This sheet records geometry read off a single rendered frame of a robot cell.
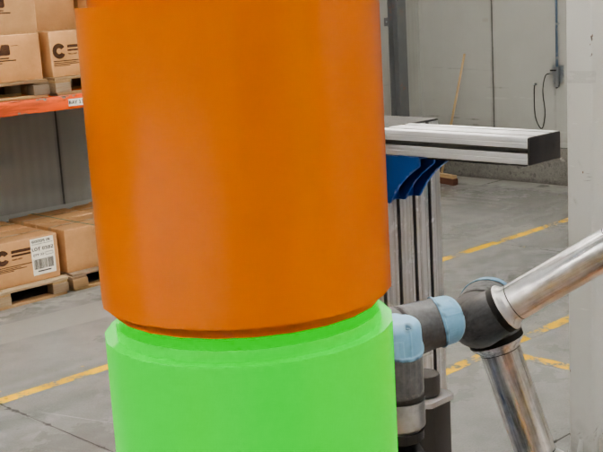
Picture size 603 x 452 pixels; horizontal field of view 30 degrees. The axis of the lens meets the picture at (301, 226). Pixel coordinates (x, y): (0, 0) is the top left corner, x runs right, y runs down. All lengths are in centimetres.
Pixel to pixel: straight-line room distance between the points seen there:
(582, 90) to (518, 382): 273
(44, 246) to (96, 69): 909
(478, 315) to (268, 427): 204
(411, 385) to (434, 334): 16
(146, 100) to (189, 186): 1
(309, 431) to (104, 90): 6
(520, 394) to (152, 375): 223
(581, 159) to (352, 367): 484
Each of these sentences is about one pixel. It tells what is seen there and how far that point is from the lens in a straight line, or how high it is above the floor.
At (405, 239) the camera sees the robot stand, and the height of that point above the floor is 182.
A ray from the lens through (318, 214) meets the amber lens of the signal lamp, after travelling 17.
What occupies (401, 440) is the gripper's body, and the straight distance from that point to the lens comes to 154.
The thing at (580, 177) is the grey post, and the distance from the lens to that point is 503.
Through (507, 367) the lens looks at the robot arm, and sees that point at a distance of 238.
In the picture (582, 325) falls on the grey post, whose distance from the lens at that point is 518.
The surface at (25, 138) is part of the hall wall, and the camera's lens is 1059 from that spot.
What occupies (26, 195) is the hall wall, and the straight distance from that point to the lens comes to 1064.
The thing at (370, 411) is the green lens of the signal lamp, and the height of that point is 220.
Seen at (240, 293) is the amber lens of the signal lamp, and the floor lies 222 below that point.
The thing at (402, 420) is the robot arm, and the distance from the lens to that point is 152.
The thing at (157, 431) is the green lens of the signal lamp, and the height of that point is 220.
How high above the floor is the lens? 227
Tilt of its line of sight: 12 degrees down
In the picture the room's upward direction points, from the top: 3 degrees counter-clockwise
